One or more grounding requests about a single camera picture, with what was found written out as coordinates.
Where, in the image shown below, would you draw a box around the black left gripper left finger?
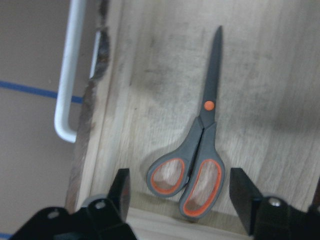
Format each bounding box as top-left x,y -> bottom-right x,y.
11,168 -> 137,240

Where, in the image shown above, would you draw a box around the grey orange scissors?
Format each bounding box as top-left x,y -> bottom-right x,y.
146,26 -> 225,221

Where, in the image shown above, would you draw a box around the wooden drawer with white handle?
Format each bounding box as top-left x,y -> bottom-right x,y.
65,0 -> 320,240

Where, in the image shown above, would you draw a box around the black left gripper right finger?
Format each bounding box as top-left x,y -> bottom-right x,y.
229,168 -> 320,240

